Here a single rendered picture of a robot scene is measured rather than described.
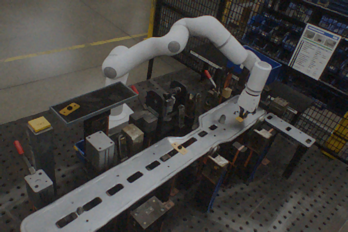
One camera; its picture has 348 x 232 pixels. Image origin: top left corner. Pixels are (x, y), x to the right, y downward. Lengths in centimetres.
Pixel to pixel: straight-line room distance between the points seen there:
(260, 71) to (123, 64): 69
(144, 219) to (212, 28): 86
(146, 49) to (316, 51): 104
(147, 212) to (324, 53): 140
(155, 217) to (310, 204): 104
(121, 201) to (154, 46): 75
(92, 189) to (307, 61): 148
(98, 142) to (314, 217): 122
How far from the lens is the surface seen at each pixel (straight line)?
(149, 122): 140
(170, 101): 143
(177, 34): 143
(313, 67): 206
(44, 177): 120
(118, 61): 159
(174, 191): 162
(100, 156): 123
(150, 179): 127
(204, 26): 142
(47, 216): 118
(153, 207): 115
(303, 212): 184
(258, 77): 154
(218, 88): 172
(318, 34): 201
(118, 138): 127
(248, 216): 167
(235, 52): 147
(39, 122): 127
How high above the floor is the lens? 198
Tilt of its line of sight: 37 degrees down
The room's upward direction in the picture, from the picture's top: 12 degrees clockwise
